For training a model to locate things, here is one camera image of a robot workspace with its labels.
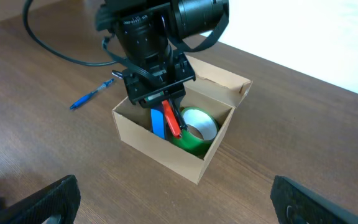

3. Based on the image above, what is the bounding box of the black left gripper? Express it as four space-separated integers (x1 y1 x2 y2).
122 51 196 108

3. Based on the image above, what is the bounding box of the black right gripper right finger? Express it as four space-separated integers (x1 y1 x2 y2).
270 175 358 224

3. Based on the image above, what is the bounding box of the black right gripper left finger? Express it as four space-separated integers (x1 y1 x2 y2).
0 175 81 224

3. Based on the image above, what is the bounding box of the blue plastic case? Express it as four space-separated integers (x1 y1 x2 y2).
150 105 166 139

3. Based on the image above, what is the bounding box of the orange black stapler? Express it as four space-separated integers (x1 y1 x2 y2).
162 99 188 139

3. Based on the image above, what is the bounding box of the black sharpie marker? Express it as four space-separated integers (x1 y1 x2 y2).
111 70 123 79

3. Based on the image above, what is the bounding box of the brown cardboard box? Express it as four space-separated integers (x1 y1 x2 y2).
112 56 252 184

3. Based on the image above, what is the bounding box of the green tape roll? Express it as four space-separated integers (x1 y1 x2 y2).
172 107 219 156

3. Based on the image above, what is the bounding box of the blue ballpoint pen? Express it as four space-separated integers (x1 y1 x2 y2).
70 78 115 110

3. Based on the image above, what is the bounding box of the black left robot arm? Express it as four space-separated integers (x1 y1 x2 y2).
95 0 229 108

